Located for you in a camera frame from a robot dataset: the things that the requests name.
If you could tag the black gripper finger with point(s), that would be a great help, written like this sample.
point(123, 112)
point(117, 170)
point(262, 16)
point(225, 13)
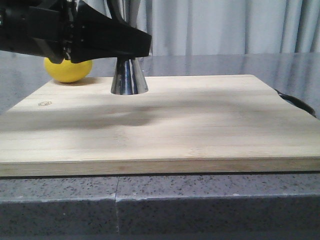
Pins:
point(97, 36)

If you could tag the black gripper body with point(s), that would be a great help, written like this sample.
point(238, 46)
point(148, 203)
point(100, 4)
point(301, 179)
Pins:
point(41, 28)

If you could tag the steel double jigger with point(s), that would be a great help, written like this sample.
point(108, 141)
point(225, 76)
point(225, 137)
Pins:
point(128, 78)

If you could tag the yellow lemon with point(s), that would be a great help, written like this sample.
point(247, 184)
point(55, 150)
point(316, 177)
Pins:
point(68, 72)

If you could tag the grey curtain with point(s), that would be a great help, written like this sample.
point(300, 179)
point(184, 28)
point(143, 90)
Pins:
point(230, 27)

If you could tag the wooden cutting board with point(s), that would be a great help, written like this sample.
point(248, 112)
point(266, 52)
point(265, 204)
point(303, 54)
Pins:
point(183, 124)

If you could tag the black cutting board handle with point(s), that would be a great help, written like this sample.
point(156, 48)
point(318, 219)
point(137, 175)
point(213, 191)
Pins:
point(297, 103)

